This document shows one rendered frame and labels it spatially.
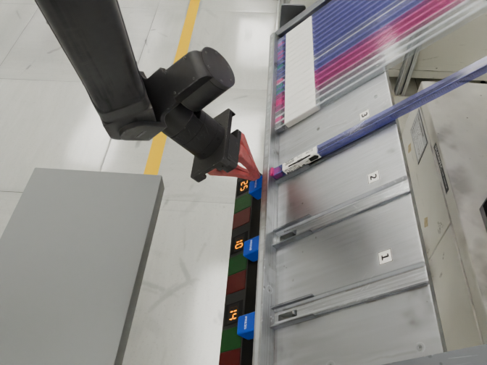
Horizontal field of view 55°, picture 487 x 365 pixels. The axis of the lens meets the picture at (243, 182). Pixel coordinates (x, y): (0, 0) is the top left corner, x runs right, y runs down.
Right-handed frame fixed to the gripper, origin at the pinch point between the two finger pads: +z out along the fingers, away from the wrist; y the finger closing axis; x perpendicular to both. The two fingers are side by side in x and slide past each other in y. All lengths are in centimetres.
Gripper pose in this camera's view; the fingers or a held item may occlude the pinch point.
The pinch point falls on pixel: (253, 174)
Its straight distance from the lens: 70.7
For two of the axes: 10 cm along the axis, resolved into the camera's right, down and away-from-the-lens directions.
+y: 0.7, -7.7, 6.3
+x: -7.3, 3.9, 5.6
